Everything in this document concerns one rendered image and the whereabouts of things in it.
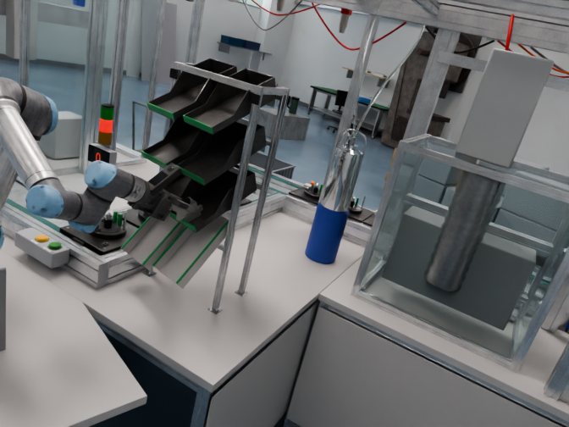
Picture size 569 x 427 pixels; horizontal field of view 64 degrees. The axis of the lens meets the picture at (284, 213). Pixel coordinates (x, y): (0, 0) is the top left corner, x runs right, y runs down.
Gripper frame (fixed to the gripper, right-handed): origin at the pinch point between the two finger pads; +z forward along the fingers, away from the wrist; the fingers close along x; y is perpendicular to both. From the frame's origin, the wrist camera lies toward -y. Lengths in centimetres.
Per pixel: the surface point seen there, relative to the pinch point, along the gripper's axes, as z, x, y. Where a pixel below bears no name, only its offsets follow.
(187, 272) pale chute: 6.4, 8.6, 19.2
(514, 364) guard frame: 95, 94, -8
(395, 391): 91, 64, 27
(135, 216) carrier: 24, -50, 22
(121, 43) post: -11, -63, -37
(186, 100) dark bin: -8.9, -15.7, -28.8
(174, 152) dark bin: -3.9, -14.3, -12.1
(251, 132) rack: -1.1, 8.8, -29.7
